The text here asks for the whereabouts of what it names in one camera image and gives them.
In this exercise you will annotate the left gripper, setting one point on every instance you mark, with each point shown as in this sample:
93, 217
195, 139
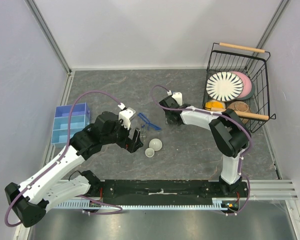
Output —
131, 145

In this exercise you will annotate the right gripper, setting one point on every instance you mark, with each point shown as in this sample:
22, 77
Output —
167, 119

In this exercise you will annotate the blue safety glasses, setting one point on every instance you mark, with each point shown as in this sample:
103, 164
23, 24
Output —
147, 122

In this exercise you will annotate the blue compartment organizer box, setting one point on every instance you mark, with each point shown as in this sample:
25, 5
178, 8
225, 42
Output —
80, 118

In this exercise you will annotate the black wire dish basket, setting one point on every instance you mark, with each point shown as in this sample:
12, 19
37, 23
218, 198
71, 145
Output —
251, 64

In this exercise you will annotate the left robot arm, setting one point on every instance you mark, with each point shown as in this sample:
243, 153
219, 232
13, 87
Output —
33, 198

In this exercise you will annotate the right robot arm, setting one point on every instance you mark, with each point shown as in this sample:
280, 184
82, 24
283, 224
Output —
231, 136

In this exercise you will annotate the small glass beaker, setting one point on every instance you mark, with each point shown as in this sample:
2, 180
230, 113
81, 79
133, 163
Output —
143, 131

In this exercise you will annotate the small white dish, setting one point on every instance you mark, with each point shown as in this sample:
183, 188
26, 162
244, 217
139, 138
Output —
149, 152

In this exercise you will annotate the large white dish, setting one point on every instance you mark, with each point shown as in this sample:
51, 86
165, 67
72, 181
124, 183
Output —
155, 144

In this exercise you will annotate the yellow bowl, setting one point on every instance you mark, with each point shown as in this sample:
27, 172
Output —
214, 104

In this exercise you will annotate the white blue striped plate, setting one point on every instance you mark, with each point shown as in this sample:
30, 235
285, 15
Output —
224, 86

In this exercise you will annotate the brown wooden bowl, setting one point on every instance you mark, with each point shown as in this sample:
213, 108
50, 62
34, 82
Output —
239, 106

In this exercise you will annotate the pink plate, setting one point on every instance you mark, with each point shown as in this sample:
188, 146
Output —
247, 83

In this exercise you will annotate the dark green plate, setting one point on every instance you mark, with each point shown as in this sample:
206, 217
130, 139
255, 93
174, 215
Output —
249, 95

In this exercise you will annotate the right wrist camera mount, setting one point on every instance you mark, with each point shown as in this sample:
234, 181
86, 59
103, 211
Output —
177, 96

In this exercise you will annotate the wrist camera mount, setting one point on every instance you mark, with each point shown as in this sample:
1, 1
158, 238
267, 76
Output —
126, 115
177, 96

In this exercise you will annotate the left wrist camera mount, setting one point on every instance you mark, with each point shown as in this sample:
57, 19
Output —
126, 115

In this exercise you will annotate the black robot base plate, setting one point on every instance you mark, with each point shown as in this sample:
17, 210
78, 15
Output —
165, 192

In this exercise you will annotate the light blue cable duct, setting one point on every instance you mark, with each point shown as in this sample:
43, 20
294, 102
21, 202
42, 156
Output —
84, 204

